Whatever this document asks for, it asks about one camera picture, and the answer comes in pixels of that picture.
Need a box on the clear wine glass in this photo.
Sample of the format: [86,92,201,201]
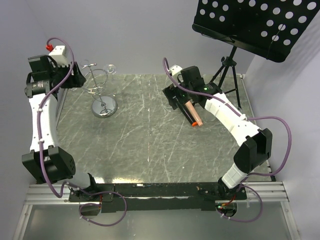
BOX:
[163,101,174,112]
[103,64,117,75]
[203,111,216,123]
[218,127,228,134]

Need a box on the chrome wine glass rack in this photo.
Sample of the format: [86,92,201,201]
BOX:
[80,59,118,119]

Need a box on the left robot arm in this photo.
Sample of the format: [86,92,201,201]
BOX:
[21,52,99,201]

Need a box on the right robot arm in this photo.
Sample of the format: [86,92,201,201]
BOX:
[163,65,273,200]

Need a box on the black microphone orange end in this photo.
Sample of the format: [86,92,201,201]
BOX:
[176,99,198,127]

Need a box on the pink microphone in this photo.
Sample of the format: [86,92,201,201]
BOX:
[184,101,203,127]

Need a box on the black perforated music stand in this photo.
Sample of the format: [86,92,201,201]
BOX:
[191,0,318,111]

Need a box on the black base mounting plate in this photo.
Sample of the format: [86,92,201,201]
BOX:
[68,182,247,213]

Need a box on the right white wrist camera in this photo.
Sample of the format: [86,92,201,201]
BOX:
[168,65,183,81]

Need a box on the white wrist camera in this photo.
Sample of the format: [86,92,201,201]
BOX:
[45,44,69,68]
[168,65,183,81]

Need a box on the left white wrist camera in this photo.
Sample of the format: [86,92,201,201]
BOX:
[45,44,69,68]

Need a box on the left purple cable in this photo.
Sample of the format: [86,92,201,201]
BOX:
[36,37,128,227]

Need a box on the aluminium frame rail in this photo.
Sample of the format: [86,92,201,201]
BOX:
[24,181,291,206]

